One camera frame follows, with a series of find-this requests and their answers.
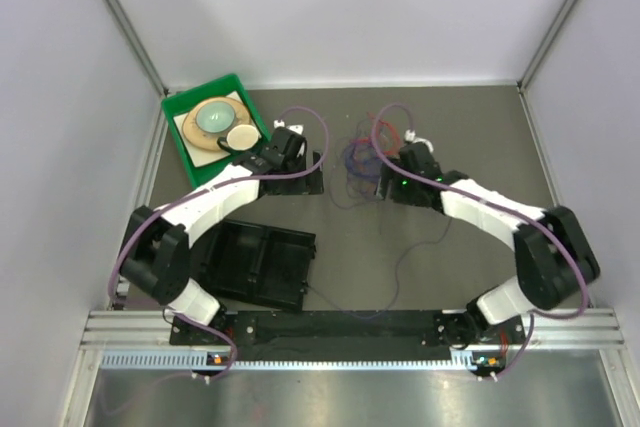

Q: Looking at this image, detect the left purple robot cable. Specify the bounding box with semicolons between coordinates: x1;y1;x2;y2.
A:
105;105;330;388

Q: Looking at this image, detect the aluminium frame rail front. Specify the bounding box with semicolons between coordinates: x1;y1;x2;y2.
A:
80;308;626;350

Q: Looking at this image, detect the teal glass bowl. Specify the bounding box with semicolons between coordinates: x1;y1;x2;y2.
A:
195;100;236;134

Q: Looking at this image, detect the white square board in bin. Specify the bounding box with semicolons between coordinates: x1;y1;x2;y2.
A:
173;91;263;167

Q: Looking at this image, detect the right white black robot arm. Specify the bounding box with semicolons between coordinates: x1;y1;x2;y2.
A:
376;142;601;343

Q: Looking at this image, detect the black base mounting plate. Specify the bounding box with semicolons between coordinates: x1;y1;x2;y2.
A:
168;309;532;361

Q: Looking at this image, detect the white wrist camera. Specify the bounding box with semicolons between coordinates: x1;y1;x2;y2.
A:
403;129;434;153
273;120;304;135

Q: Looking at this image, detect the black mug with beige inside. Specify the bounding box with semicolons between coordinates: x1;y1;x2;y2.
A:
217;124;260;154

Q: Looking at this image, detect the right aluminium corner post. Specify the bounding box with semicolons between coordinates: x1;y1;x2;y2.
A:
517;0;580;94

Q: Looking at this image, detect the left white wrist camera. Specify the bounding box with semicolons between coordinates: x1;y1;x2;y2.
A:
273;120;304;135

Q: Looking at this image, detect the aluminium corner post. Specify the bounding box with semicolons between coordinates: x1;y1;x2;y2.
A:
103;0;168;97
517;0;580;94

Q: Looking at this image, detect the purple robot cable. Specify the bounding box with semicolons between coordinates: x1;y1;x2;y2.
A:
105;105;330;388
370;101;591;382

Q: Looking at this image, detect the red thin wire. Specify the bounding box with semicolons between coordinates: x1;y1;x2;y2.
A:
364;109;406;158

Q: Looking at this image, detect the green plastic bin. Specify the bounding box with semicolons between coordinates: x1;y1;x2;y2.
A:
161;74;270;187

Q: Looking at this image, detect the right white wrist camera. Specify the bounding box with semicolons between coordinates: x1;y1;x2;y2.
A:
403;129;434;153

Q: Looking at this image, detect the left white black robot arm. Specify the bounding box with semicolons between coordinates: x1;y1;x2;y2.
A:
115;122;324;344

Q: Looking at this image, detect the purple thin wire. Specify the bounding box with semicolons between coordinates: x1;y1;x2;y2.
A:
332;146;454;321

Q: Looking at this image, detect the black two-compartment tray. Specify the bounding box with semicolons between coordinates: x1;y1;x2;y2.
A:
190;220;316;312

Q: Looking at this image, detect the left aluminium corner post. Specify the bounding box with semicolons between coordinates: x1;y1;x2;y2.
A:
103;0;168;97

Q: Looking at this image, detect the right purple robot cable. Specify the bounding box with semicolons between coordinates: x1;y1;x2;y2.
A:
370;101;591;382

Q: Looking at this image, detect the white slotted cable duct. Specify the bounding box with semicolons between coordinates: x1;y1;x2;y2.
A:
100;350;504;372

